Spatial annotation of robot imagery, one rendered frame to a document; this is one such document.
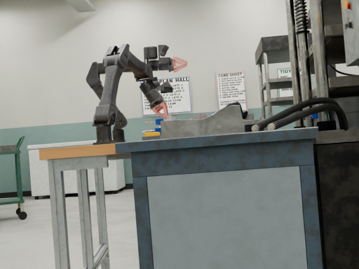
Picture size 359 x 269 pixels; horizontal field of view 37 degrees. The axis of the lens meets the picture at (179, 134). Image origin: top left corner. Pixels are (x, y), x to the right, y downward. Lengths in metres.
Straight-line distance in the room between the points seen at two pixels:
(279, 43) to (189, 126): 4.69
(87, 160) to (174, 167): 0.33
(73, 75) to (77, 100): 0.47
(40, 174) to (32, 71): 2.11
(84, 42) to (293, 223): 8.60
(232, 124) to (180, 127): 0.24
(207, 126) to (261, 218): 0.72
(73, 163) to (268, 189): 0.71
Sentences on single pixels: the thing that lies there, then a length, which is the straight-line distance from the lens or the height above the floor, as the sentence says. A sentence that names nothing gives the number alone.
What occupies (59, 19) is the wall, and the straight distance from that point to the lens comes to 10.41.
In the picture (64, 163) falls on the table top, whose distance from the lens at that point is 1.97.
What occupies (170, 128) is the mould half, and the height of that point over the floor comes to 0.85.
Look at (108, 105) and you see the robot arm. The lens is 2.22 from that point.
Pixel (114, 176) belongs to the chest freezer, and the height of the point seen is 0.30.
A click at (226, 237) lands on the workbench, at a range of 1.87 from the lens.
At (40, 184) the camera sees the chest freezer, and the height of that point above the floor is 0.26.
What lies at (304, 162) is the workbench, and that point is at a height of 0.68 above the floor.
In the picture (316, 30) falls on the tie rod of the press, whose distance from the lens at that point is 2.63.
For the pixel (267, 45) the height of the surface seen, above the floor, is 1.94.
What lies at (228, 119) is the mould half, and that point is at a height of 0.87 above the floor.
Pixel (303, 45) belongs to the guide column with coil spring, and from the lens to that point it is 3.38.
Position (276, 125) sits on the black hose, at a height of 0.82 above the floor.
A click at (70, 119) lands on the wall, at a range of 10.10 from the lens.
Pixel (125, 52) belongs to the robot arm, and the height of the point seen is 1.20.
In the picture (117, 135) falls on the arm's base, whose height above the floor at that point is 0.85.
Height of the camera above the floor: 0.78
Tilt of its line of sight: 1 degrees up
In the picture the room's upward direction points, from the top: 4 degrees counter-clockwise
